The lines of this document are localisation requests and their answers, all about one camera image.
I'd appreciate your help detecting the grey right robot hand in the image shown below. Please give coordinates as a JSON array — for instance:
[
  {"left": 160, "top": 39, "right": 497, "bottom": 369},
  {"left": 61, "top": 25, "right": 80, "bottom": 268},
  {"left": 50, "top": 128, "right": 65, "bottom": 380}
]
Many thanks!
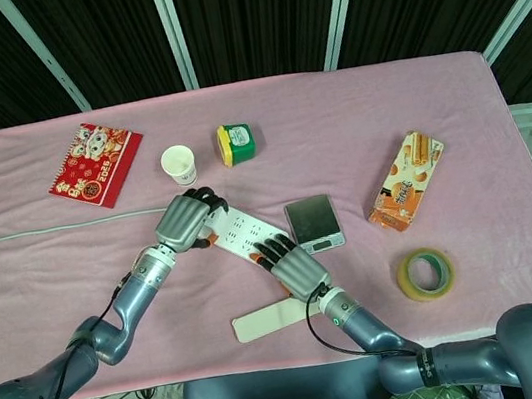
[{"left": 250, "top": 227, "right": 336, "bottom": 310}]

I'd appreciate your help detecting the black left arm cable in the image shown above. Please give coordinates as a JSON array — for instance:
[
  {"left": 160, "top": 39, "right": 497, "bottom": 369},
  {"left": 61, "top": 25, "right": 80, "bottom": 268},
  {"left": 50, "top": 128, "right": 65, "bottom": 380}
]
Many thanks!
[{"left": 7, "top": 275, "right": 152, "bottom": 399}]

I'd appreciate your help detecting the yellow-green tape roll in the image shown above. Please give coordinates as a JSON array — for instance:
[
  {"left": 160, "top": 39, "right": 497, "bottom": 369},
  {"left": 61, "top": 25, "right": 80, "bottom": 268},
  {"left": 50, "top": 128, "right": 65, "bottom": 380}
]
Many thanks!
[{"left": 393, "top": 243, "right": 463, "bottom": 306}]

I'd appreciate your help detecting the black pleated curtain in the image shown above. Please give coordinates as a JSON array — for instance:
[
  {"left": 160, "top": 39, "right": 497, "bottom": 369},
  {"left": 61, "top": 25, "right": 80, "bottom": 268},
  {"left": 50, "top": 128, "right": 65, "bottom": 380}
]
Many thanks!
[{"left": 0, "top": 0, "right": 532, "bottom": 187}]

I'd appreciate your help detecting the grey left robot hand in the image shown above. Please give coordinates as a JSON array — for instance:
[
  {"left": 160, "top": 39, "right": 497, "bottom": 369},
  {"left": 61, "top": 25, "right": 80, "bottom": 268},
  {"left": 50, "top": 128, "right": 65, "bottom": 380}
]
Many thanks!
[{"left": 148, "top": 183, "right": 237, "bottom": 258}]

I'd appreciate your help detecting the white flat paddle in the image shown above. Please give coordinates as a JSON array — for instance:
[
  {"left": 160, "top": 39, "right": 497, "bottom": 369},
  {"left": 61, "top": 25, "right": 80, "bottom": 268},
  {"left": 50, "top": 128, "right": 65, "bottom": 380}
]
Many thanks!
[{"left": 228, "top": 291, "right": 318, "bottom": 346}]

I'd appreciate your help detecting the red spiral calendar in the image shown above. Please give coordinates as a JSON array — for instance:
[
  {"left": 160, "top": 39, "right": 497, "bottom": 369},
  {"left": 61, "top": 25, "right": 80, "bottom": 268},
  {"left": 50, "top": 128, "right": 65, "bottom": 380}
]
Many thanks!
[{"left": 37, "top": 113, "right": 155, "bottom": 219}]

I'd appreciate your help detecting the green tub with yellow lid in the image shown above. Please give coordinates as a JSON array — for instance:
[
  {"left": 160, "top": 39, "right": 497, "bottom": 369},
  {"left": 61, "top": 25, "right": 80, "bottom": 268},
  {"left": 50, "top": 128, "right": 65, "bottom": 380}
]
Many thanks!
[{"left": 213, "top": 118, "right": 262, "bottom": 169}]

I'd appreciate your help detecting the pink table cloth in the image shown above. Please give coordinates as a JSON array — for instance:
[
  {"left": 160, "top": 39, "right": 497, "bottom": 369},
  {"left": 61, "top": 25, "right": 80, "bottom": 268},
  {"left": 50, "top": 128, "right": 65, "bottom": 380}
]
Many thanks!
[{"left": 0, "top": 35, "right": 532, "bottom": 399}]

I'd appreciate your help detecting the white paper cup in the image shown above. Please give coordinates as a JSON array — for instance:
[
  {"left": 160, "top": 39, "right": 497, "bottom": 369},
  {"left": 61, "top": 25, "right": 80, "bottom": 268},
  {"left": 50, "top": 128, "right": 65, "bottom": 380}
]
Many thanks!
[{"left": 158, "top": 142, "right": 200, "bottom": 189}]

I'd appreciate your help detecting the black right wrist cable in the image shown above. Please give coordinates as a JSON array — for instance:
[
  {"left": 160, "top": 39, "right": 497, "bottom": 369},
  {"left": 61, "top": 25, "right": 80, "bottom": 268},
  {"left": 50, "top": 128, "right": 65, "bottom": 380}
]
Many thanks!
[{"left": 302, "top": 273, "right": 418, "bottom": 370}]

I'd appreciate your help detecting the silver digital scale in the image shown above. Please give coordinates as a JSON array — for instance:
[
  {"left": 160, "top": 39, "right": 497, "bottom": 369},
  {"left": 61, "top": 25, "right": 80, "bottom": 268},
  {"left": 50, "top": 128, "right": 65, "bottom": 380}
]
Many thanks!
[{"left": 281, "top": 191, "right": 350, "bottom": 258}]

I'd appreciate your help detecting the orange snack box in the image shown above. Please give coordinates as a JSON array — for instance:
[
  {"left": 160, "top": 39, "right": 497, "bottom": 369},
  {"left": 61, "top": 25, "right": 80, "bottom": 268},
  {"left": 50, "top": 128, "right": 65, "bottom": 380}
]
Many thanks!
[{"left": 355, "top": 126, "right": 457, "bottom": 238}]

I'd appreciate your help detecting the white power strip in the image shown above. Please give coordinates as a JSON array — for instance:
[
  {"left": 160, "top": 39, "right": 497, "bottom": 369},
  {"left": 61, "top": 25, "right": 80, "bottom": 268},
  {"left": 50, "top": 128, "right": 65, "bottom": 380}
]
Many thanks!
[{"left": 199, "top": 196, "right": 300, "bottom": 275}]

